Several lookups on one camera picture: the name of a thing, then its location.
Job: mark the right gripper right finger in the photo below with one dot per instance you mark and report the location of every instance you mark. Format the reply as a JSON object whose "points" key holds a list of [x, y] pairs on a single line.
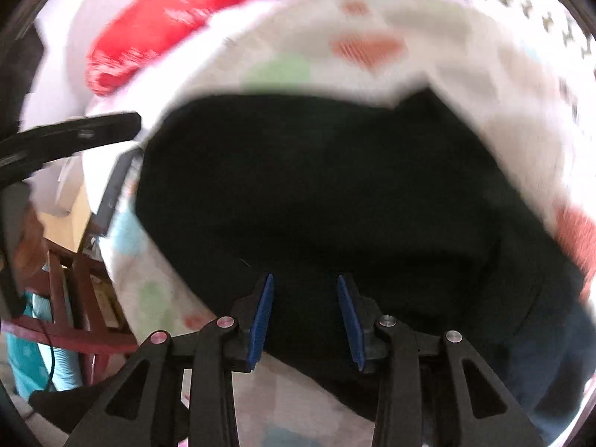
{"points": [[360, 315]]}

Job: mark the black pants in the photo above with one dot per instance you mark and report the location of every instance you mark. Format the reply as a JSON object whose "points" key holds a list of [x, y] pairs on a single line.
{"points": [[407, 201]]}

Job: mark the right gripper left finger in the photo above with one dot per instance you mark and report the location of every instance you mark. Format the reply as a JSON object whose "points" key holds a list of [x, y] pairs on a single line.
{"points": [[252, 314]]}

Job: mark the person's left hand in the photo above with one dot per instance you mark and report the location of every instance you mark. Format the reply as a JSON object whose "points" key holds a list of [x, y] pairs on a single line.
{"points": [[30, 253]]}

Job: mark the red long pillow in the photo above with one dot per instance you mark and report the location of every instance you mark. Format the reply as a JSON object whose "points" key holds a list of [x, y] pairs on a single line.
{"points": [[140, 34]]}

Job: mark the dark red wooden chair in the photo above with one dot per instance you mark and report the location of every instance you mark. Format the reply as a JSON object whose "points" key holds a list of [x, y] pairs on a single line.
{"points": [[76, 323]]}

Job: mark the white bed sheet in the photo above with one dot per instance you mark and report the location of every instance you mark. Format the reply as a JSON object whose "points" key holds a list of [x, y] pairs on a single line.
{"points": [[69, 28]]}

